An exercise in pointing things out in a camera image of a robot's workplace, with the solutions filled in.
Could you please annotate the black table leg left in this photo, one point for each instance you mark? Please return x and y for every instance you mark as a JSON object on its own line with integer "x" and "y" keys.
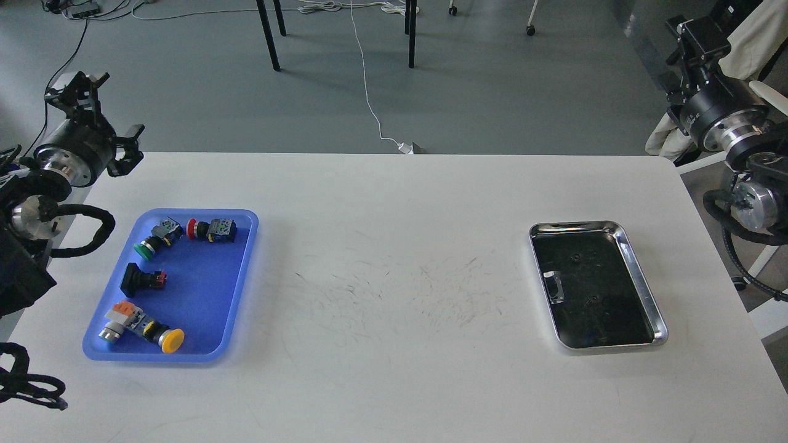
{"x": 267, "y": 29}

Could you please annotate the white power adapter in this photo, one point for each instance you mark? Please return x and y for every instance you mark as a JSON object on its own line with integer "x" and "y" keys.
{"x": 410, "y": 148}

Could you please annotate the red push button switch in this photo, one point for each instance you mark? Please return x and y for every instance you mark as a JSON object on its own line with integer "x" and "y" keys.
{"x": 218, "y": 230}

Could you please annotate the black table leg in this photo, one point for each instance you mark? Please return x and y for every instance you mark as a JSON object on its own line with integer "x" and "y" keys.
{"x": 410, "y": 8}
{"x": 267, "y": 29}

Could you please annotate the yellow push button switch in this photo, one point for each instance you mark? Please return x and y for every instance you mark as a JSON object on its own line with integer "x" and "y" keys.
{"x": 125, "y": 316}

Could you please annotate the black table leg right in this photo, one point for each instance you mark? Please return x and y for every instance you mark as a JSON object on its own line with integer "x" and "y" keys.
{"x": 410, "y": 8}

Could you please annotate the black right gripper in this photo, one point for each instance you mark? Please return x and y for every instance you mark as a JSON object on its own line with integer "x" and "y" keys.
{"x": 718, "y": 114}

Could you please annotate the black push button switch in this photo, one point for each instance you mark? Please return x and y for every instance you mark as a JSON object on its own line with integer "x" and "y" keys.
{"x": 134, "y": 280}

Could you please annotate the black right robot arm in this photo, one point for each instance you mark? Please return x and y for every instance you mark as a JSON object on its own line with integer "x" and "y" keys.
{"x": 753, "y": 206}

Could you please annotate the white chair with beige cloth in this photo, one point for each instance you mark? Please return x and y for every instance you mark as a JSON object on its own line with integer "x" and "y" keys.
{"x": 753, "y": 43}

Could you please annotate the green push button switch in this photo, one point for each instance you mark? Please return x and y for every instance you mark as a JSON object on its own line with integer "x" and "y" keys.
{"x": 164, "y": 234}

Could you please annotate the blue plastic tray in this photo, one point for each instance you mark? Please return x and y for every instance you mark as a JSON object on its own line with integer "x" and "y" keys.
{"x": 204, "y": 285}

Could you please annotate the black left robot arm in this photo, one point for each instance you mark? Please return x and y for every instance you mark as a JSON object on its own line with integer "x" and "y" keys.
{"x": 35, "y": 189}

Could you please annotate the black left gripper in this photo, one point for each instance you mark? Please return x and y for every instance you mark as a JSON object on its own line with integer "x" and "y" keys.
{"x": 81, "y": 147}

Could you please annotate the silver metal tray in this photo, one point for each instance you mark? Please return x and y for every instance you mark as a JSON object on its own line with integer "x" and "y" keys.
{"x": 627, "y": 317}

